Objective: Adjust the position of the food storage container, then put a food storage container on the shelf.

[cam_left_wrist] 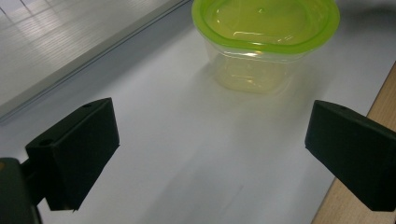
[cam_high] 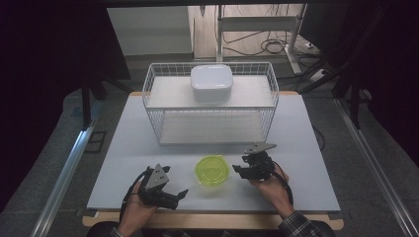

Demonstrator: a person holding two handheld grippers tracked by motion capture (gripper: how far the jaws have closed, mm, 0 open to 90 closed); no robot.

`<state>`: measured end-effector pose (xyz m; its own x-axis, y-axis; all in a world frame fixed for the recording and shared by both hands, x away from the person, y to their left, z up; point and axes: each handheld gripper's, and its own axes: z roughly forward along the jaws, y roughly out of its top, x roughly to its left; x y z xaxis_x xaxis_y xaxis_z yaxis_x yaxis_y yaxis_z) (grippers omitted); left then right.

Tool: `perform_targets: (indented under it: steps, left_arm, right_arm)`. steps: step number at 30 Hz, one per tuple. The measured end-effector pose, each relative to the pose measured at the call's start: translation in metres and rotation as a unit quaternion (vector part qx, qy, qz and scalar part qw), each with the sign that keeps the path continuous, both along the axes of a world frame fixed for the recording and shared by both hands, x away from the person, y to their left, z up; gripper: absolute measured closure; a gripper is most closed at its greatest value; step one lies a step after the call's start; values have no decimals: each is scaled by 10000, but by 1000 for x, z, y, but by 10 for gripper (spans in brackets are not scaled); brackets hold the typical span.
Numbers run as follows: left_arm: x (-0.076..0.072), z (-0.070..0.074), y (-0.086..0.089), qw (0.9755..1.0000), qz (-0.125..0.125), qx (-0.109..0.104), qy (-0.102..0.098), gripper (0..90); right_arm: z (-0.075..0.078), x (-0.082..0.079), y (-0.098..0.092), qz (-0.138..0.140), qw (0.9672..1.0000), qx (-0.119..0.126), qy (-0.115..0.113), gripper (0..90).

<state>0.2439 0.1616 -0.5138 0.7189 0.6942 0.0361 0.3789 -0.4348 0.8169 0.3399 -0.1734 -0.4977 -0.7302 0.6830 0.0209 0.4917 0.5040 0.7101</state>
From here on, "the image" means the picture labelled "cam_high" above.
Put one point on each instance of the aluminium floor rail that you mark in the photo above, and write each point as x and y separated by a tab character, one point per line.
62	184
375	164

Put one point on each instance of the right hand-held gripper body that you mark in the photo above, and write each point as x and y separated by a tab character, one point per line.
260	166

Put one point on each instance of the black metal stand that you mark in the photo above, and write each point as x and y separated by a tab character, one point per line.
86	102
355	105

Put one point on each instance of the white power strip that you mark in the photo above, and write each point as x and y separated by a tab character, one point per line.
318	75

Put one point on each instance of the white metal desk frame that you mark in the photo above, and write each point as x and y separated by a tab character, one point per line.
257	23

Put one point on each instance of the person's left hand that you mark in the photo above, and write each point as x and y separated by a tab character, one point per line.
138	214

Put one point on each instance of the white cabinet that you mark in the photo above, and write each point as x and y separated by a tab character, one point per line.
151	31

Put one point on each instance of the person's right hand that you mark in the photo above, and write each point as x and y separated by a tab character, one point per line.
275	192

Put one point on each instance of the white square bowl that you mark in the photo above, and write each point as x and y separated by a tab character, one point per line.
211	80

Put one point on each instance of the green translucent bowl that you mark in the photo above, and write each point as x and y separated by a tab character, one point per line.
211	171

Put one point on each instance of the black floor frame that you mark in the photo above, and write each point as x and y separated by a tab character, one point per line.
95	142

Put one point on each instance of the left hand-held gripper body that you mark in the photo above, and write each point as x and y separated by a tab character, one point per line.
156	184

